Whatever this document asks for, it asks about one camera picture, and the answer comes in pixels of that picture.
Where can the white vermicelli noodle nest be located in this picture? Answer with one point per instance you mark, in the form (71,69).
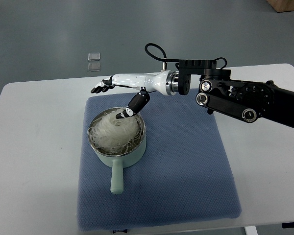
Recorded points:
(112,136)

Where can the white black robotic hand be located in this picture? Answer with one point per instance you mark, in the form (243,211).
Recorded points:
(145,84)

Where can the blue quilted mat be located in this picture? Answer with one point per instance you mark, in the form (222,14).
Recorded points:
(183,176)

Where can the brown cardboard box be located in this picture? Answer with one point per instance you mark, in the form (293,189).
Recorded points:
(282,5)

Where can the mint green steel pot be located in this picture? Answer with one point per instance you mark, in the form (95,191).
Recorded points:
(119,162)

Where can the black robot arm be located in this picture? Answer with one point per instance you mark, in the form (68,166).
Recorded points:
(244,100)

